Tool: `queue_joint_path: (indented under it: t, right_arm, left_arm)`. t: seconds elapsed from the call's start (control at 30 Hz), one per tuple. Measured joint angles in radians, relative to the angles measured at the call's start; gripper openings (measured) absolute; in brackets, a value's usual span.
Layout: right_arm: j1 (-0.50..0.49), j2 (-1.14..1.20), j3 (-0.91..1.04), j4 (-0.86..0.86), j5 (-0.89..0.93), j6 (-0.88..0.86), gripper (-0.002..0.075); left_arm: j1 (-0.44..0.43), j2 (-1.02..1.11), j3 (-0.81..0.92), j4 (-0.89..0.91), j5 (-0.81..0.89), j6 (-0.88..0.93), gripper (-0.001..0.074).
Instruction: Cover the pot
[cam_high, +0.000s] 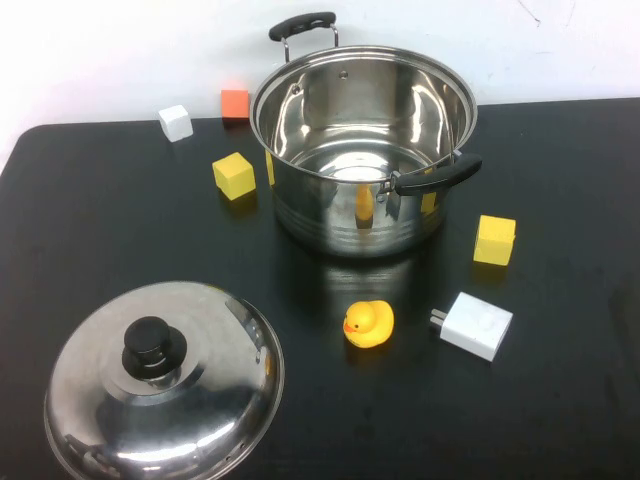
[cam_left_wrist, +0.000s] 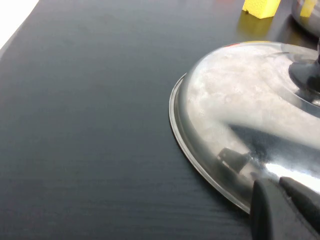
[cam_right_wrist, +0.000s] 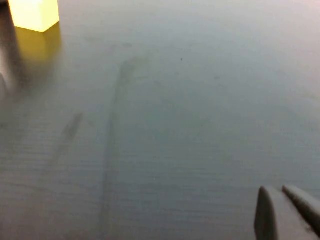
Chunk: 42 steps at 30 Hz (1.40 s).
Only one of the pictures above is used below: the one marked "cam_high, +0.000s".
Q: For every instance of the yellow foam cube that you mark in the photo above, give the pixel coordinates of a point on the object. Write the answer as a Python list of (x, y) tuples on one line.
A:
[(494, 240), (234, 175)]

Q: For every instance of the white USB charger plug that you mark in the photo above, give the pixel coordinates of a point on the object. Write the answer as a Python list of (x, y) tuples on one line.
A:
[(475, 325)]

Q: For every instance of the stainless steel lid black knob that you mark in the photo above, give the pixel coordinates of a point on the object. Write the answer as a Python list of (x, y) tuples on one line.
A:
[(200, 400)]

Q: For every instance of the white foam cube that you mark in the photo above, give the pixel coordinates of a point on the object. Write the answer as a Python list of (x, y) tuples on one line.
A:
[(176, 124)]

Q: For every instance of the yellow rubber duck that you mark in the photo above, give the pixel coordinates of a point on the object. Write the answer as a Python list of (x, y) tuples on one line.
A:
[(372, 325)]

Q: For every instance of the orange foam cube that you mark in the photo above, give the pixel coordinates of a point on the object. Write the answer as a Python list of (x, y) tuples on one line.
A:
[(235, 104)]

